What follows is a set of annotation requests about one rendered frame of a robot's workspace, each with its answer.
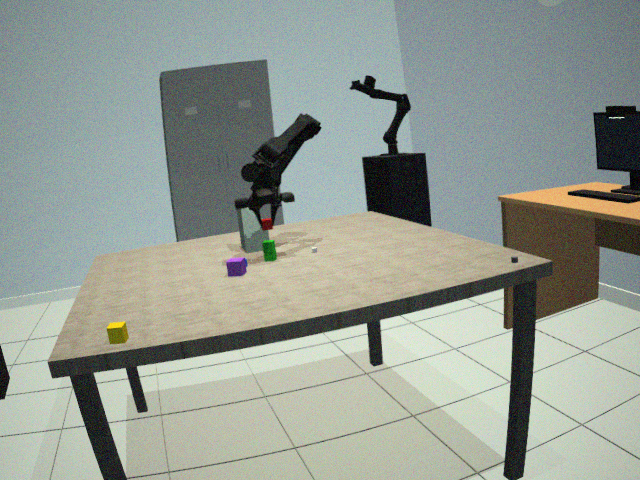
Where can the red block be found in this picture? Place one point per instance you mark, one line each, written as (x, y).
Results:
(266, 224)

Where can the small yellow block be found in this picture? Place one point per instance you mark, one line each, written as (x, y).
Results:
(117, 333)

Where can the green block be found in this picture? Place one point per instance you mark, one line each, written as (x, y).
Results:
(270, 256)
(268, 246)

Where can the purple block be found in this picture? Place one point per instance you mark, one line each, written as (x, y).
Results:
(236, 267)

